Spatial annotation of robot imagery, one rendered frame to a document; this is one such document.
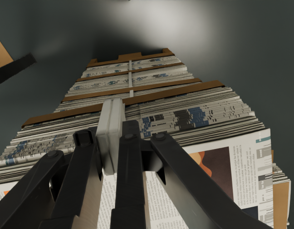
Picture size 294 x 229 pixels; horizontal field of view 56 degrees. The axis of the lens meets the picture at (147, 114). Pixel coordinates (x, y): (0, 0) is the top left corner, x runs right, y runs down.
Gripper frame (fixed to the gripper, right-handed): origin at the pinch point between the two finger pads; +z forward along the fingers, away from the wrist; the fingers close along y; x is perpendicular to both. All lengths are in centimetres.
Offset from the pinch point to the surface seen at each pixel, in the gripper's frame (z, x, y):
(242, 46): 116, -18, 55
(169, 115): 20.3, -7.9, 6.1
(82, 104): 46.3, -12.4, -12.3
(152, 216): 10.4, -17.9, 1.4
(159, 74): 67, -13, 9
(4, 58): 116, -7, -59
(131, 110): 25.0, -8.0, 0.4
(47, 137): 21.1, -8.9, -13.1
